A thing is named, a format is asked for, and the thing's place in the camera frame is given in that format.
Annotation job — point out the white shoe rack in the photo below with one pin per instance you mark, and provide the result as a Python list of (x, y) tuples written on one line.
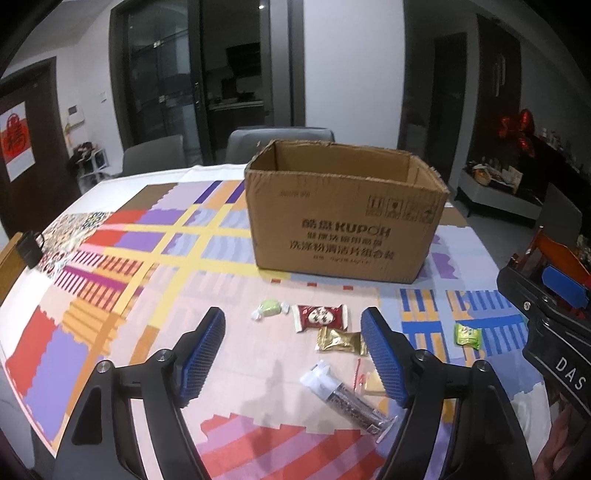
[(87, 168)]

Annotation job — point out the small basket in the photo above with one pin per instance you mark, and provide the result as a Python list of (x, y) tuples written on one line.
[(481, 175)]

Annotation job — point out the brown cardboard box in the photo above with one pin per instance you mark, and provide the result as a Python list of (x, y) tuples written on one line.
[(332, 230)]

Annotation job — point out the colourful patterned tablecloth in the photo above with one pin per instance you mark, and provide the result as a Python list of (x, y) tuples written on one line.
[(152, 295)]

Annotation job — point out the woven wicker box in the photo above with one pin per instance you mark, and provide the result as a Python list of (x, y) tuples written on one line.
[(9, 267)]

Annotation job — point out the dark wooden entrance door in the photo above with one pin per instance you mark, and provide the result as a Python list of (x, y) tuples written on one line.
[(51, 147)]

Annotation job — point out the red foil balloons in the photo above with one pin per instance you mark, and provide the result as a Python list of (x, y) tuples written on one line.
[(519, 134)]

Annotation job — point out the dark interior door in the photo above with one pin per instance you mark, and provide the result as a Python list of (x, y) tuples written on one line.
[(450, 97)]

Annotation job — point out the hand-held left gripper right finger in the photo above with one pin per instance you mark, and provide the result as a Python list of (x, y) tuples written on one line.
[(385, 360)]

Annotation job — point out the pale green wrapped candy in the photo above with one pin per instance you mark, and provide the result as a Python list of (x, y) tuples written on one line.
[(270, 308)]

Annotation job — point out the white intercom panel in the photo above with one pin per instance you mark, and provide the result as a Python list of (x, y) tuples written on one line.
[(75, 115)]

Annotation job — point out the red wooden chair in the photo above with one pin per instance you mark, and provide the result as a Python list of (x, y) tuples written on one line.
[(558, 251)]

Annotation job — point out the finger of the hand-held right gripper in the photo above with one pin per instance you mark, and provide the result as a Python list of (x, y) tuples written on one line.
[(565, 284), (521, 290)]

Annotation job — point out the gold snack packet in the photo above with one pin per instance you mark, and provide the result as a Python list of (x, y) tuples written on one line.
[(337, 340)]

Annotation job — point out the black mug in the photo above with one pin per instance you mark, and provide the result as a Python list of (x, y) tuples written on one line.
[(30, 251)]

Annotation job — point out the red and white snack packet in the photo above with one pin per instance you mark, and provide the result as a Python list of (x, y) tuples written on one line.
[(318, 317)]

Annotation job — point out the clear bag with yellow snack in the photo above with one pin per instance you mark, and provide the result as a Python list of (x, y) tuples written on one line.
[(371, 383)]

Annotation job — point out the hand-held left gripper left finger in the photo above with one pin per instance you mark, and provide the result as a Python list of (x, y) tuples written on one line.
[(201, 360)]

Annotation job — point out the grey dining chair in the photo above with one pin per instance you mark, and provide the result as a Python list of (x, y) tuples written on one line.
[(154, 154), (244, 145)]

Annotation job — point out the bright green candy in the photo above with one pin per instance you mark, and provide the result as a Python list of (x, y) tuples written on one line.
[(467, 338)]

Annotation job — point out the red and white wall poster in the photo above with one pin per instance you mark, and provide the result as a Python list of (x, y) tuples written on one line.
[(16, 143)]

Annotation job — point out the glass sliding door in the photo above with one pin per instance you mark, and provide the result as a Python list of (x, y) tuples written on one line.
[(157, 83)]

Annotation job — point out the white and clear tube packet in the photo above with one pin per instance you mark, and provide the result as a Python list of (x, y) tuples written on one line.
[(341, 397)]

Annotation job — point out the white low cabinet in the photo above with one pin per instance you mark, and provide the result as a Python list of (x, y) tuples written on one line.
[(494, 198)]

